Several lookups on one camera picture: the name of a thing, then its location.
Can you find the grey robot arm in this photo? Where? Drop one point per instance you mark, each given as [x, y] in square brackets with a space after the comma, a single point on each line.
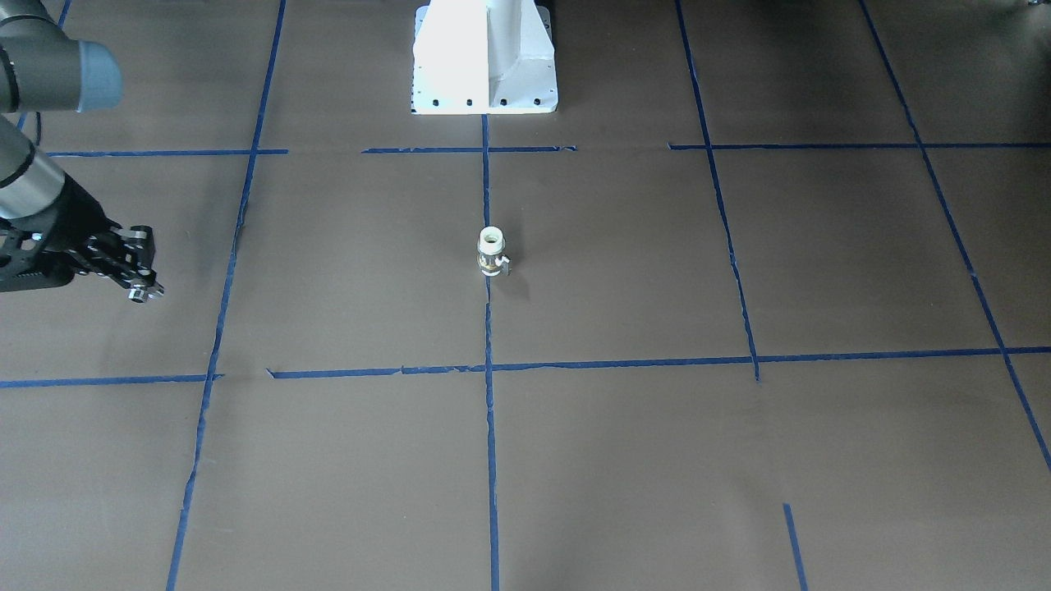
[43, 70]

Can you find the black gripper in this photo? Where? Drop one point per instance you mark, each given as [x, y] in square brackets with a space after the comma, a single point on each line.
[80, 216]

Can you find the metal tee pipe fitting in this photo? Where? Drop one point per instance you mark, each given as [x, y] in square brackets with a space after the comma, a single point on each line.
[141, 293]

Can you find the white brass PPR valve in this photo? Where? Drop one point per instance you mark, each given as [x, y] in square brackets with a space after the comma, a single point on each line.
[491, 258]

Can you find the brown paper table cover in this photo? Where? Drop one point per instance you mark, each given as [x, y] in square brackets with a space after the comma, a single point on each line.
[777, 315]

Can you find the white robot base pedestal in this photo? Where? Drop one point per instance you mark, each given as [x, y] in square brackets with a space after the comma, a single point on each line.
[483, 57]

